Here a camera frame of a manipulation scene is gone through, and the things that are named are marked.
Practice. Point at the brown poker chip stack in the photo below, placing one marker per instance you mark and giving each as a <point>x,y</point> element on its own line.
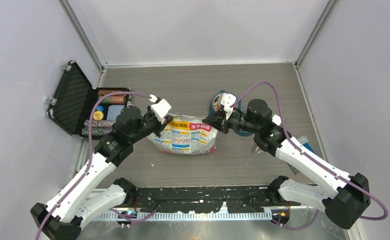
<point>104,92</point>

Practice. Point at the light blue card deck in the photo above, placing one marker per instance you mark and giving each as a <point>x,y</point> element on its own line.
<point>113,112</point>

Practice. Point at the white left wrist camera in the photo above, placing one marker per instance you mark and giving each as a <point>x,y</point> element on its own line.
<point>160,107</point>

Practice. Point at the yellow poker chip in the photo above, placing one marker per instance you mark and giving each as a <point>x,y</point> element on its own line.
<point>98,115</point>

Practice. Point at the white yellow pet food bag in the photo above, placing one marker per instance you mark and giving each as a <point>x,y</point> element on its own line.
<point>186,135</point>

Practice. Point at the metal food scoop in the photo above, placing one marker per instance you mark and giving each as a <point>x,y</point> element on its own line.
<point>271,137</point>

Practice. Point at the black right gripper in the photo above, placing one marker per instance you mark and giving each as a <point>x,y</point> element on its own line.
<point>217,120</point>

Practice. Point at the teal double pet bowl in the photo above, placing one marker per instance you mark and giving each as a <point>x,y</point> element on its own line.
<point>214,106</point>

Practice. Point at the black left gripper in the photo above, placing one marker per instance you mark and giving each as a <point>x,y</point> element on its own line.
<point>159,125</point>

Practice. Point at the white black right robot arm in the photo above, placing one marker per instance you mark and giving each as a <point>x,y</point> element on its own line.
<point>341,196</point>

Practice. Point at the striped poker chip stack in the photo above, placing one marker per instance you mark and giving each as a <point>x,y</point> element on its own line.
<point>99,123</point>

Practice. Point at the blue poker chip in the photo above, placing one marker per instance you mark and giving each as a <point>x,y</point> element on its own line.
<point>99,108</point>

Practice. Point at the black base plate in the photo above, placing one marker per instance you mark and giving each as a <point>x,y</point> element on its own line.
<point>203,200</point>

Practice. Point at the black foam-lined case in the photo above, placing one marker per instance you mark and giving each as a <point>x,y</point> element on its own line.
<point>76,99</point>

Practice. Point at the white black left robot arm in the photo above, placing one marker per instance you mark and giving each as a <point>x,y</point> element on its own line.
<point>65,215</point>

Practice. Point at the blue toy brick block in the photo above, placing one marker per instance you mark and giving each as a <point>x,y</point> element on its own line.
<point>305,142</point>

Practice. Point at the green poker chip stack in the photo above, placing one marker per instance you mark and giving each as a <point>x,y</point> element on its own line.
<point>114,100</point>

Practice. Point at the green striped chip stack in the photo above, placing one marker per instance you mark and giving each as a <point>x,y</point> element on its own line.
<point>96,131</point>

